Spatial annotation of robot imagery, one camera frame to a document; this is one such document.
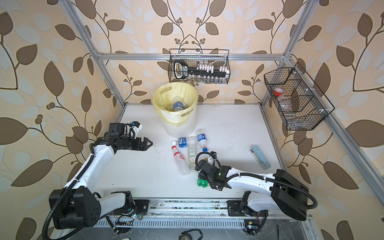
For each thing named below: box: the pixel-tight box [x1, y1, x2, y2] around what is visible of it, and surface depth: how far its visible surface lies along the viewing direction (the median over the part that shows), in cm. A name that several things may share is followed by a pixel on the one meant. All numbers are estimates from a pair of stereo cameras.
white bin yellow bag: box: [152, 81, 199, 138], surface depth 94 cm
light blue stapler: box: [249, 145, 271, 171], surface depth 88 cm
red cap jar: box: [273, 87, 284, 96], surface depth 84 cm
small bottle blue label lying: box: [172, 137, 197, 148], surface depth 96 cm
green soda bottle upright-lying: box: [197, 178, 209, 188], surface depth 80 cm
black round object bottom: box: [179, 228, 204, 240], surface depth 67 cm
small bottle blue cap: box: [196, 128, 208, 152], surface depth 98 cm
